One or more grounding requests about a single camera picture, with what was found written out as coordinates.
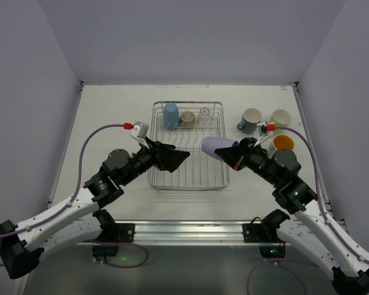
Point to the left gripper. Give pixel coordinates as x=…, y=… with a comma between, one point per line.
x=158, y=155

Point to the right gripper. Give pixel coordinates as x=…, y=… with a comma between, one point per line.
x=244, y=154

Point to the lavender tumbler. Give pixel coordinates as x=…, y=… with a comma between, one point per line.
x=210, y=144

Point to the teal grey mug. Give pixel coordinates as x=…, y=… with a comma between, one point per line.
x=250, y=118

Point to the white floral mug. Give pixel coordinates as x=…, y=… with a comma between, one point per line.
x=280, y=142

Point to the light green mug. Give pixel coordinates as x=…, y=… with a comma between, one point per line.
x=280, y=118

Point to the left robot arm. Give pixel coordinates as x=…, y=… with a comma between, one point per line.
x=82, y=216

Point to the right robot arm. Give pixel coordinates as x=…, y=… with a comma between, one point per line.
x=301, y=220

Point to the light blue tumbler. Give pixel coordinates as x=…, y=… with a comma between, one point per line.
x=171, y=117

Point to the beige speckled cup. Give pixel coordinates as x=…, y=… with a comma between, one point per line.
x=187, y=119

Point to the clear glass cup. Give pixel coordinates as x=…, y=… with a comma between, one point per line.
x=204, y=117

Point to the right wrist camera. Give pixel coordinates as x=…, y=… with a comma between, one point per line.
x=265, y=130

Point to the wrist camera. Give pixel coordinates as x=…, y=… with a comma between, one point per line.
x=265, y=130
x=139, y=132

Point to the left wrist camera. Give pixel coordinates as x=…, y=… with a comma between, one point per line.
x=139, y=132

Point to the wire dish rack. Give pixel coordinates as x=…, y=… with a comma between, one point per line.
x=199, y=172

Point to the aluminium rail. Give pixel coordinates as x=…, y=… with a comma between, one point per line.
x=176, y=233

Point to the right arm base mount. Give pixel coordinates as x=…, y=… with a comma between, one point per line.
x=270, y=246

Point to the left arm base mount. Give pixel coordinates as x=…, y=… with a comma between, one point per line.
x=111, y=235

